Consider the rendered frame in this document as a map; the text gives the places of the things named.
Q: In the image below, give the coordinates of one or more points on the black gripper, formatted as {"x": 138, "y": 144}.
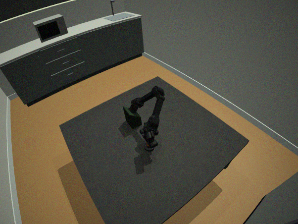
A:
{"x": 152, "y": 144}

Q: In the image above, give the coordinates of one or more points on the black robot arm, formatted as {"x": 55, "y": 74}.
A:
{"x": 151, "y": 126}

